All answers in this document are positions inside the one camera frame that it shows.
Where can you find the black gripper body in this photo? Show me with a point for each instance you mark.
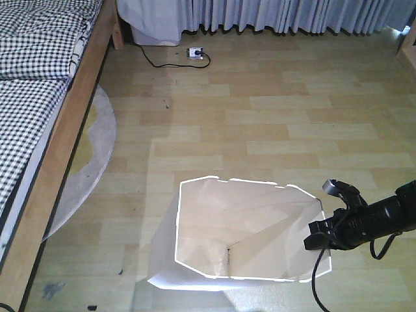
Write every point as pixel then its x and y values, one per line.
pixel 352 225

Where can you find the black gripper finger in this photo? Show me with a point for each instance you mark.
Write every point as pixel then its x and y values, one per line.
pixel 322 227
pixel 318 241

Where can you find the white plastic trash bin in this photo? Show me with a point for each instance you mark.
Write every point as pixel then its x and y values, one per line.
pixel 220 235

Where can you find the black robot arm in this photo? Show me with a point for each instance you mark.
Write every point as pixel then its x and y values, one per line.
pixel 393 214

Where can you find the white floor socket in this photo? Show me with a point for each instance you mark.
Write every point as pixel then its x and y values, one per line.
pixel 195 53

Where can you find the grey round rug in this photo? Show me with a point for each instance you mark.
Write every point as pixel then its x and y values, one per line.
pixel 90 160

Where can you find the light grey curtain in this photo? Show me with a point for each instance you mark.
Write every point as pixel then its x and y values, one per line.
pixel 159 23

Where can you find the checkered black white bedding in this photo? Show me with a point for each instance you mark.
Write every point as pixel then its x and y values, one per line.
pixel 41 46

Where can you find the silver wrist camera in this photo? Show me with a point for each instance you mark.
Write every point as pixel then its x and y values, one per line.
pixel 331 188

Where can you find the wooden bed frame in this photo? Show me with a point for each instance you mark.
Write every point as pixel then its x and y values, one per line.
pixel 22 259

